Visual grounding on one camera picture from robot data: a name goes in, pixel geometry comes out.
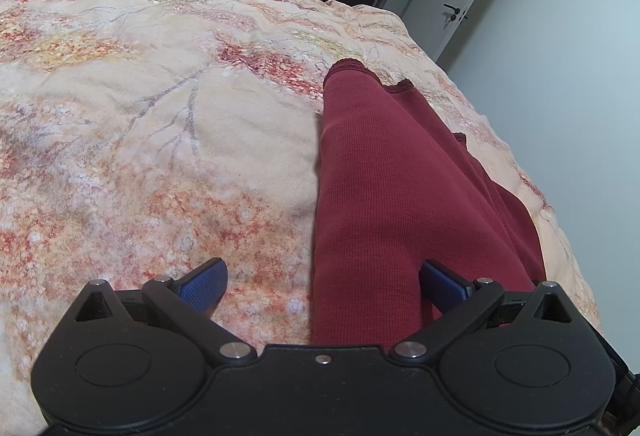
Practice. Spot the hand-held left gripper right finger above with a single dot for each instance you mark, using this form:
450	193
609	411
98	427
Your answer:
442	286

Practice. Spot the dark red knit sweater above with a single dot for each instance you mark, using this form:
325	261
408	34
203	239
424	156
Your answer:
390	196

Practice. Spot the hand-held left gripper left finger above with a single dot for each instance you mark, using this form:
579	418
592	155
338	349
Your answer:
205	286

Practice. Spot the floral peach blanket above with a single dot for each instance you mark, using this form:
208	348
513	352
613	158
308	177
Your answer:
150	126

